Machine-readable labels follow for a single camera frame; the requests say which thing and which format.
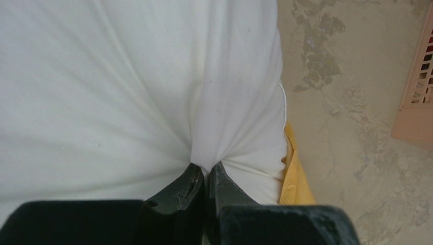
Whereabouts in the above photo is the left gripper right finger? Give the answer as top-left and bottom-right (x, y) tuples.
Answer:
(207, 162), (360, 244)

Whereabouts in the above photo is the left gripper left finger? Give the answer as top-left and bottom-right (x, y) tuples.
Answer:
(1, 164), (204, 244)

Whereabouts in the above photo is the orange cartoon pillowcase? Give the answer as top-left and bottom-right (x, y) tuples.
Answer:
(279, 122), (316, 205)

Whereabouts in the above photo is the white pillow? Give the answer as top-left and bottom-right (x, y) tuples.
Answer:
(0, 0), (289, 227)

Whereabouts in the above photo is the pink plastic file organizer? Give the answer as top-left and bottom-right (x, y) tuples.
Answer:
(391, 3), (432, 152)

